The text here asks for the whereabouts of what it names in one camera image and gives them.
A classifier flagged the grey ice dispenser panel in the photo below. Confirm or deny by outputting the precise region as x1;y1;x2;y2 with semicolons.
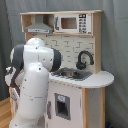
55;93;71;120

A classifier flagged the white oven door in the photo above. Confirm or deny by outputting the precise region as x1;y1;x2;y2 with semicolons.
9;87;20;116

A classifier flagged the grey cabinet door handle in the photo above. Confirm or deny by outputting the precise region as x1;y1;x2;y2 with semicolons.
47;101;52;119

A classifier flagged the grey toy sink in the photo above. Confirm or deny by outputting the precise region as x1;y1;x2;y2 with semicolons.
52;67;92;81

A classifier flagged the black toy faucet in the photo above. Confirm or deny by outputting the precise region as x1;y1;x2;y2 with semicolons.
75;50;95;71

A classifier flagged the toy microwave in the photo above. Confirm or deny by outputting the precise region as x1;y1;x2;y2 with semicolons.
55;14;92;33

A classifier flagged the wooden toy kitchen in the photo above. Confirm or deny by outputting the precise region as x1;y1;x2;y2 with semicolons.
8;9;115;128

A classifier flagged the grey range hood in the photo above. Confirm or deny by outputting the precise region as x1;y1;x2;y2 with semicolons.
25;14;54;34

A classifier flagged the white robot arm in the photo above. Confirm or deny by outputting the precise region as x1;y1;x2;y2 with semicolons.
5;38;61;128

